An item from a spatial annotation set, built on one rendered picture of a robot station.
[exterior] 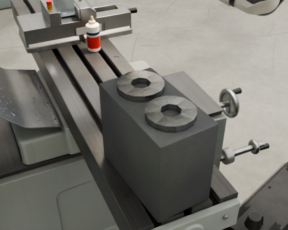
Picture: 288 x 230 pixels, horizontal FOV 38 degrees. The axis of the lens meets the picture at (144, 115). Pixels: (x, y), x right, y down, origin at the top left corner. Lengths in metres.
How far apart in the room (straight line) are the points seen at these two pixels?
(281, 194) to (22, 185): 0.77
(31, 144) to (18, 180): 0.12
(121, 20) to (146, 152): 0.75
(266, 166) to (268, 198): 0.99
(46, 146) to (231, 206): 0.56
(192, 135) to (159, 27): 2.98
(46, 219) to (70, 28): 0.60
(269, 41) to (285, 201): 2.33
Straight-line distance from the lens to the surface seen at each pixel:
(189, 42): 3.41
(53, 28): 1.34
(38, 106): 1.21
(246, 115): 2.66
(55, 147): 1.21
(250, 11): 1.06
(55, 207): 1.36
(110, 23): 1.39
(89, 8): 1.34
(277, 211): 1.33
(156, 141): 0.68
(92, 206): 1.42
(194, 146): 0.71
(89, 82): 1.17
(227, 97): 1.61
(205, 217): 0.84
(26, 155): 1.20
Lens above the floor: 1.57
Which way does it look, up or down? 37 degrees down
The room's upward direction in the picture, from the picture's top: straight up
